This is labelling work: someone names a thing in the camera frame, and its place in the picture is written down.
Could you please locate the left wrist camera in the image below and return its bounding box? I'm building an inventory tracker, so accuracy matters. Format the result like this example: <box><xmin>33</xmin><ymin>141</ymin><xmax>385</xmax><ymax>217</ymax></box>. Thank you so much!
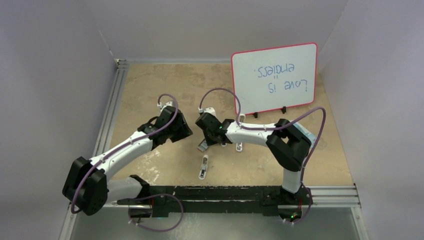
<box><xmin>157</xmin><ymin>100</ymin><xmax>175</xmax><ymax>112</ymax></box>

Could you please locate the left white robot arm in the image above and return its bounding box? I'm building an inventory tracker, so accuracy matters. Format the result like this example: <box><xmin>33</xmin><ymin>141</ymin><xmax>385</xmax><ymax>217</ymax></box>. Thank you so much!
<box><xmin>62</xmin><ymin>105</ymin><xmax>193</xmax><ymax>216</ymax></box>

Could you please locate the blue patterned oval case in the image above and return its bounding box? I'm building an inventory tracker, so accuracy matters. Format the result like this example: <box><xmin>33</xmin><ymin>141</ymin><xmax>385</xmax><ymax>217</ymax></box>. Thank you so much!
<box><xmin>293</xmin><ymin>122</ymin><xmax>317</xmax><ymax>145</ymax></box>

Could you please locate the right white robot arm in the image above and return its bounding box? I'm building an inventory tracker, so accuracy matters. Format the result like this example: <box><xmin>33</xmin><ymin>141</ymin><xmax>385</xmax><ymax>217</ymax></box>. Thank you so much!
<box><xmin>195</xmin><ymin>112</ymin><xmax>312</xmax><ymax>204</ymax></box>

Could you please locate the aluminium frame rail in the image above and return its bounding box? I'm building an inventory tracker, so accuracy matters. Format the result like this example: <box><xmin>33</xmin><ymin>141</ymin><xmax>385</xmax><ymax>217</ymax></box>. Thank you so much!
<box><xmin>92</xmin><ymin>59</ymin><xmax>130</xmax><ymax>157</ymax></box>

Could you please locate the red-framed whiteboard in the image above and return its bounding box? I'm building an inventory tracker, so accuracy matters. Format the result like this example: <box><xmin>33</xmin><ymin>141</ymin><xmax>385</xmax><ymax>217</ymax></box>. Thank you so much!
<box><xmin>230</xmin><ymin>42</ymin><xmax>318</xmax><ymax>115</ymax></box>

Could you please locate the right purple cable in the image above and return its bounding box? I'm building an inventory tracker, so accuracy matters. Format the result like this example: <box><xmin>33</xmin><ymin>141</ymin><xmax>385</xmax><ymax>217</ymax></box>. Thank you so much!
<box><xmin>197</xmin><ymin>88</ymin><xmax>327</xmax><ymax>226</ymax></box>

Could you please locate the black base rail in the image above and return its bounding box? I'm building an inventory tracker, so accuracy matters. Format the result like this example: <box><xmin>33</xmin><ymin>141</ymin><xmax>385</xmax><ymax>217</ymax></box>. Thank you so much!
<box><xmin>117</xmin><ymin>185</ymin><xmax>313</xmax><ymax>220</ymax></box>

